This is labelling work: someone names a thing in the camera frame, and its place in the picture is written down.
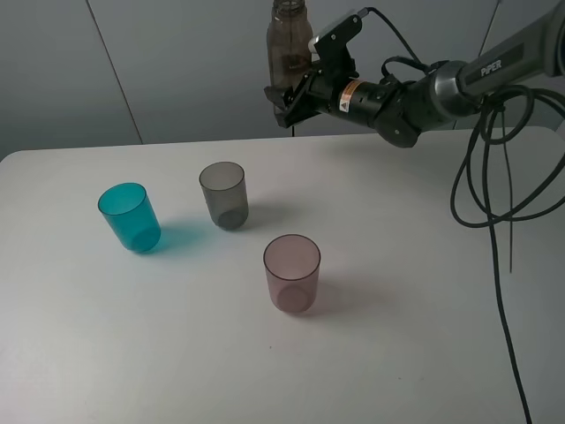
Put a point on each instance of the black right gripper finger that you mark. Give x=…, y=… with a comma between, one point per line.
x=289, y=98
x=288, y=118

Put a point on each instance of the grey translucent plastic cup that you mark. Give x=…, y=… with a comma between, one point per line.
x=224, y=189

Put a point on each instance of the smoky translucent water bottle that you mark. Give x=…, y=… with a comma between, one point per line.
x=289, y=57

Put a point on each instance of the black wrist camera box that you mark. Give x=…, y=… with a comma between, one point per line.
x=330, y=45

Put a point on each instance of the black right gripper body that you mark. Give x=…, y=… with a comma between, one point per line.
x=352, y=100

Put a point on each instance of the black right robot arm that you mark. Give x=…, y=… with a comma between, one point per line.
x=449, y=90

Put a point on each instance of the teal plastic cup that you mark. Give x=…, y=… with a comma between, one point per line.
x=129, y=213

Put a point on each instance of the pink translucent plastic cup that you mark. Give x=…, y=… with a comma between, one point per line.
x=292, y=264

